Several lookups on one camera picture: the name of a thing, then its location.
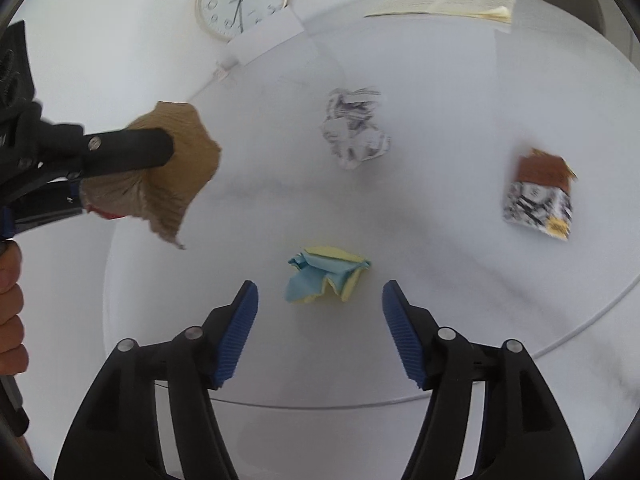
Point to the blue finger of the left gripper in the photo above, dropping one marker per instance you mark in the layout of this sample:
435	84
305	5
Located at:
126	150

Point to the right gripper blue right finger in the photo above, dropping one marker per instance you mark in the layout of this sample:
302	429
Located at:
397	310

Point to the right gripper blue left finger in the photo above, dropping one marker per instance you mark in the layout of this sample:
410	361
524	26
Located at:
228	328

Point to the yellow blue paper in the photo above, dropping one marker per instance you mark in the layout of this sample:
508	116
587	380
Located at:
320	268

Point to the brown white snack carton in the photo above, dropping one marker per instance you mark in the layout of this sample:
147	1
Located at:
538	197

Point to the printed white paper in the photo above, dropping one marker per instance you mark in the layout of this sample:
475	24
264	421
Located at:
349	127

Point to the person's left hand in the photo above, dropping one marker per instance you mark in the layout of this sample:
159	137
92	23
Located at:
13	354

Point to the white paper card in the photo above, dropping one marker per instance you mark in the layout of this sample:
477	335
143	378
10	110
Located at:
277	29

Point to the open paper booklet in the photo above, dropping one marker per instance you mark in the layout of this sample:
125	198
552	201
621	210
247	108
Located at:
492	10

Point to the white wall socket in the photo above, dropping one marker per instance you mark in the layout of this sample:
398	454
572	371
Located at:
224	68

